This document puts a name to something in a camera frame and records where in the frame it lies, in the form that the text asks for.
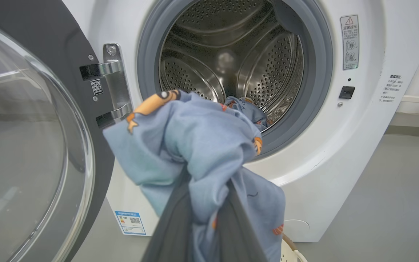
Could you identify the round white filter cover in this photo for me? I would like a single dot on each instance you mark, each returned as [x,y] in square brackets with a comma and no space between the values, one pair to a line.
[296,229]

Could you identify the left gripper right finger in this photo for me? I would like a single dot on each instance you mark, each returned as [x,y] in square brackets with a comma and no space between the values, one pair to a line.
[240,243]

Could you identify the white front-load washing machine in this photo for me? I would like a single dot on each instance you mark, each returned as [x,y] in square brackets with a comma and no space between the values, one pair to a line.
[358,145]

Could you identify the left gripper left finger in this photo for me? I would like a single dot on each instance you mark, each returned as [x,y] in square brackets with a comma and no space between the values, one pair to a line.
[173,240]

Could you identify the blue energy label sticker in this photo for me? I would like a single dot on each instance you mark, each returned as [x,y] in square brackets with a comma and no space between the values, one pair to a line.
[130,222]

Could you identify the small QR code sticker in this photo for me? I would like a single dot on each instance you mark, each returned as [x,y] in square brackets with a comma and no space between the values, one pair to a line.
[96,87]

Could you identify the chrome door hinge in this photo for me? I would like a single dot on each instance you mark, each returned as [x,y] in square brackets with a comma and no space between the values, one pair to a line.
[116,83]

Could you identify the white warning sticker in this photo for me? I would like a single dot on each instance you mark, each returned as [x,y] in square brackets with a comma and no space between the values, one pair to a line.
[349,43]

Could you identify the stainless steel washing machine drum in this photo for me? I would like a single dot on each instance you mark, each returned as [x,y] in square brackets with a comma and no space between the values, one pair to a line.
[231,36]

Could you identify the blue printed garment cream lining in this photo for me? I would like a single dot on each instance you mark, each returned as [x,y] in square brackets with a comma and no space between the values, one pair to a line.
[202,145]

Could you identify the black-rimmed glass washer door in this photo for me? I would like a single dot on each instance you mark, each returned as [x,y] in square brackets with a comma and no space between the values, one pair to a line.
[20,145]

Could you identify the white basket with brown rim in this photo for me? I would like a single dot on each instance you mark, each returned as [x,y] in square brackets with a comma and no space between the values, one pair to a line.
[289,254]

